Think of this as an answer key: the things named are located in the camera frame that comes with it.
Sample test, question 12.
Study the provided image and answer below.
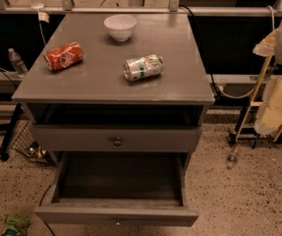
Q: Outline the grey drawer cabinet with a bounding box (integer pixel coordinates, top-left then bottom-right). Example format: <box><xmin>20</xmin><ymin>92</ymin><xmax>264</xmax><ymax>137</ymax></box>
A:
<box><xmin>12</xmin><ymin>13</ymin><xmax>215</xmax><ymax>164</ymax></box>

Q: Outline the black power cable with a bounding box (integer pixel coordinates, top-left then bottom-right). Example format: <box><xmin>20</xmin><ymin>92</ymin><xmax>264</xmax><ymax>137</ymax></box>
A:
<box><xmin>179</xmin><ymin>4</ymin><xmax>222</xmax><ymax>100</ymax></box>

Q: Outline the green snack bag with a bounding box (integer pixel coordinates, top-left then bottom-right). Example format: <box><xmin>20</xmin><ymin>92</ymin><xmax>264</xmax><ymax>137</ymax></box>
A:
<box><xmin>1</xmin><ymin>213</ymin><xmax>30</xmax><ymax>236</ymax></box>

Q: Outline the black floor cable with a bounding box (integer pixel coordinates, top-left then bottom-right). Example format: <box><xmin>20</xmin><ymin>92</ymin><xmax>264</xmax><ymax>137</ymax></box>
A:
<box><xmin>37</xmin><ymin>184</ymin><xmax>56</xmax><ymax>236</ymax></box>

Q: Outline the crushed green white soda can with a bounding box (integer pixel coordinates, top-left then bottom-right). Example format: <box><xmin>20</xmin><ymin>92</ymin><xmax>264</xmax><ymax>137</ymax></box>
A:
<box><xmin>123</xmin><ymin>54</ymin><xmax>164</xmax><ymax>82</ymax></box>

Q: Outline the yellow wooden ladder frame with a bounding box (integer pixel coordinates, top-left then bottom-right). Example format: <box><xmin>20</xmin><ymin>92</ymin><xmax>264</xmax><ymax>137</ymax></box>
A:
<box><xmin>229</xmin><ymin>19</ymin><xmax>282</xmax><ymax>142</ymax></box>

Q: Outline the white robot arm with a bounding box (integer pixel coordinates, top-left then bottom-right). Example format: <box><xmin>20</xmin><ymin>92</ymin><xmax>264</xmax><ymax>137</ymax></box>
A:
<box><xmin>253</xmin><ymin>22</ymin><xmax>282</xmax><ymax>135</ymax></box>

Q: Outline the wire mesh basket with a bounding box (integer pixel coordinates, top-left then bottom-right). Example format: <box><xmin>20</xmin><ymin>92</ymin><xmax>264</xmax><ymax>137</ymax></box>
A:
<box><xmin>11</xmin><ymin>122</ymin><xmax>48</xmax><ymax>163</ymax></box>

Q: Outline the white lamp with cord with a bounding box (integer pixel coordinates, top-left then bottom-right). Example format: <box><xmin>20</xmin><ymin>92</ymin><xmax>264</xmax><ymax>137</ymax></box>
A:
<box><xmin>25</xmin><ymin>0</ymin><xmax>51</xmax><ymax>47</ymax></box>

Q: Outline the grey drawer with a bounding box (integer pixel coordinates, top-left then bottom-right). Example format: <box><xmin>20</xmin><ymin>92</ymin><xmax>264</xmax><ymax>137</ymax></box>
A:
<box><xmin>34</xmin><ymin>152</ymin><xmax>197</xmax><ymax>227</ymax></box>
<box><xmin>30</xmin><ymin>125</ymin><xmax>201</xmax><ymax>152</ymax></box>

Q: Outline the white ceramic bowl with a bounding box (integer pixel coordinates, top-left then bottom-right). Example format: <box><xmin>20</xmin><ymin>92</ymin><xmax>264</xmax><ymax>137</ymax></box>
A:
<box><xmin>104</xmin><ymin>15</ymin><xmax>137</xmax><ymax>41</ymax></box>

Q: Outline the crushed red soda can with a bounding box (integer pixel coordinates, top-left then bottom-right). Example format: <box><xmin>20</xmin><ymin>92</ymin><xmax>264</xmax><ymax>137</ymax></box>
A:
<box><xmin>43</xmin><ymin>42</ymin><xmax>84</xmax><ymax>72</ymax></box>

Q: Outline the black stand leg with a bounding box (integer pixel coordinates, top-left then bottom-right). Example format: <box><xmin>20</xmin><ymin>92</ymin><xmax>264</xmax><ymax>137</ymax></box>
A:
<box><xmin>0</xmin><ymin>103</ymin><xmax>23</xmax><ymax>161</ymax></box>

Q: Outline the plastic bottle on floor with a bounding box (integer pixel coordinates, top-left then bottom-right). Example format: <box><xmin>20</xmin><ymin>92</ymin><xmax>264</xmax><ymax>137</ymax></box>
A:
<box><xmin>227</xmin><ymin>147</ymin><xmax>239</xmax><ymax>169</ymax></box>

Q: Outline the clear plastic water bottle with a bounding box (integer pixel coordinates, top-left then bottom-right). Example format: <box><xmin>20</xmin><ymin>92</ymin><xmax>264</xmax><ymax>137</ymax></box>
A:
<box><xmin>8</xmin><ymin>48</ymin><xmax>28</xmax><ymax>78</ymax></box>

